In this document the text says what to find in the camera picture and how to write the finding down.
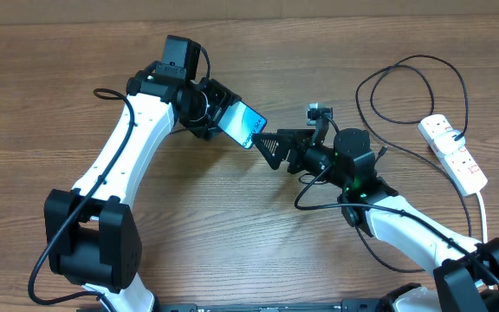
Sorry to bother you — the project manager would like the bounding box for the Samsung Galaxy smartphone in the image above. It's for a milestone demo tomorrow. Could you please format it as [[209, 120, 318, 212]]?
[[218, 101, 267, 149]]

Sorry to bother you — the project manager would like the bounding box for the black USB charging cable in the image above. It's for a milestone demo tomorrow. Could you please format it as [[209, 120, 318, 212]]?
[[353, 54, 473, 274]]

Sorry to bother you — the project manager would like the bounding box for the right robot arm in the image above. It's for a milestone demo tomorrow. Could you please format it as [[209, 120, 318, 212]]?
[[253, 128, 499, 311]]

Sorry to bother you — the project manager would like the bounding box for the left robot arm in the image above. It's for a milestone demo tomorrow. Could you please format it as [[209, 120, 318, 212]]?
[[28, 35, 239, 311]]

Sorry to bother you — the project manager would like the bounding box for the white USB charger plug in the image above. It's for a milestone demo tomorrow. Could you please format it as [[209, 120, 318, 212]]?
[[432, 130, 465, 158]]

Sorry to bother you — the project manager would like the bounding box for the white power strip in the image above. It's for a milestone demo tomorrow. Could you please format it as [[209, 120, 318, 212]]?
[[418, 114, 488, 196]]

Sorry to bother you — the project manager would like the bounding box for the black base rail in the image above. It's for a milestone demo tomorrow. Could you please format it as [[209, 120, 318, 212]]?
[[159, 298, 382, 312]]

